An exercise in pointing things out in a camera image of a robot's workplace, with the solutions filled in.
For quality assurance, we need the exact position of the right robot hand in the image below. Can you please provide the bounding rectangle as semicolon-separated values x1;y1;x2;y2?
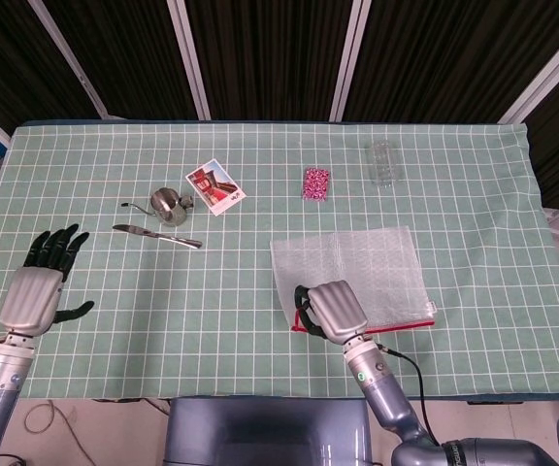
292;280;369;344

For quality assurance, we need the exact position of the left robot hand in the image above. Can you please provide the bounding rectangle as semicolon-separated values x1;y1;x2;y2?
0;222;96;337

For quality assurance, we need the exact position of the clear mesh zipper pouch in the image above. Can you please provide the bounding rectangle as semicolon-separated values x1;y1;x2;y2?
269;227;439;334

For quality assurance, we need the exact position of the pink patterned card pack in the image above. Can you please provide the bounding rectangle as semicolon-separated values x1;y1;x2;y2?
301;166;332;201

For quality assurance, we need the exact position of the green checked tablecloth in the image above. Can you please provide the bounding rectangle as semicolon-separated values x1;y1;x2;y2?
0;120;559;402

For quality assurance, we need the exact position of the blue grey robot torso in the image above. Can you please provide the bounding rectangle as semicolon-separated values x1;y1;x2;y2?
162;396;374;466

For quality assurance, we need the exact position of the steel table knife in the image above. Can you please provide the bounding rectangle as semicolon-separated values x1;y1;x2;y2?
112;223;204;250

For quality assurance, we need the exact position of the clear plastic tray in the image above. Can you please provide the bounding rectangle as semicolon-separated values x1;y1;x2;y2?
365;139;402;187

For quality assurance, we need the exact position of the small steel spouted pot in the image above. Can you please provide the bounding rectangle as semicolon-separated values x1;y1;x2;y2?
120;186;196;227

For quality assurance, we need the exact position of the photo postcard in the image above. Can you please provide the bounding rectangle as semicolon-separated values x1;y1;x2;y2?
184;158;247;216

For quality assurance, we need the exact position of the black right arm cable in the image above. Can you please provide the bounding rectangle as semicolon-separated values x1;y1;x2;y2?
376;343;441;446

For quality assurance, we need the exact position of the beige floor cable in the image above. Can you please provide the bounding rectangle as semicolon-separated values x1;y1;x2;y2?
22;400;96;466

